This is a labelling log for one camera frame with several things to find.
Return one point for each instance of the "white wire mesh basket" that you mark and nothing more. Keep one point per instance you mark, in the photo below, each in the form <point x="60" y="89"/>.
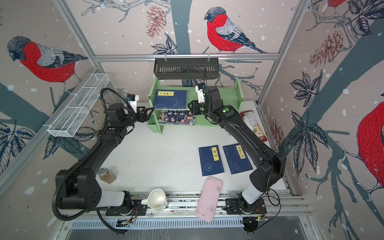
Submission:
<point x="81" y="103"/>

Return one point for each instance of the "black hanging basket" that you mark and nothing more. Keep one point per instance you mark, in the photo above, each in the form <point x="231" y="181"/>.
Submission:
<point x="187" y="69"/>

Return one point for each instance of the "snack bag red white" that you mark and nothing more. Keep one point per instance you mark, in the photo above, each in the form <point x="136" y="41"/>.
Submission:
<point x="251" y="121"/>

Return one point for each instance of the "pink rectangular tray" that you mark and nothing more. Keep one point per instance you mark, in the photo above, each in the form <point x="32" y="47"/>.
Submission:
<point x="209" y="199"/>

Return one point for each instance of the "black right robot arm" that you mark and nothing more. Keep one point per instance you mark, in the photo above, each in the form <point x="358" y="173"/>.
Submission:
<point x="270" y="166"/>

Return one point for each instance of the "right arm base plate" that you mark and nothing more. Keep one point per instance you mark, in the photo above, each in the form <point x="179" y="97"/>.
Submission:
<point x="240" y="206"/>

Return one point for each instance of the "small glass jar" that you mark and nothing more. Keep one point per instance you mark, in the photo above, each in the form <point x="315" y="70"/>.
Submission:
<point x="106" y="175"/>

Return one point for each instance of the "colourful cartoon cover book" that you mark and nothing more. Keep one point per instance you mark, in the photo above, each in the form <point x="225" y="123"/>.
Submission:
<point x="177" y="117"/>

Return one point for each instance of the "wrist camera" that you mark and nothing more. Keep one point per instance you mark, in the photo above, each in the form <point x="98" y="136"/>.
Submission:
<point x="132" y="101"/>
<point x="201" y="90"/>

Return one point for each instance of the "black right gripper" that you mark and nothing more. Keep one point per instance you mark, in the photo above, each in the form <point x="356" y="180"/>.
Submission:
<point x="195" y="109"/>

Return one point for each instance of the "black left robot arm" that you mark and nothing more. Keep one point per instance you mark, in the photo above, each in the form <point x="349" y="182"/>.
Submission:
<point x="77" y="190"/>

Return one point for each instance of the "white ceramic mug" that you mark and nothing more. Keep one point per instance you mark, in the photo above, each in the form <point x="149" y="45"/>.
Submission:
<point x="157" y="200"/>

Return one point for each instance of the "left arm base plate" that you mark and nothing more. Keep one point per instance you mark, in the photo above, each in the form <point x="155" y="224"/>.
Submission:
<point x="136" y="209"/>

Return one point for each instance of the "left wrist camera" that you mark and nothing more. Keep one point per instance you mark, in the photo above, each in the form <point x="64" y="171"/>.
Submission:
<point x="132" y="101"/>

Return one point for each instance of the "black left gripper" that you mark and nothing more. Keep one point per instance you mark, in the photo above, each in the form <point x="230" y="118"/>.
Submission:
<point x="146" y="117"/>

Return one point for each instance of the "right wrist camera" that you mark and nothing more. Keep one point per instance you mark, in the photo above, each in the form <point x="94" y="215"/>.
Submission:
<point x="201" y="90"/>

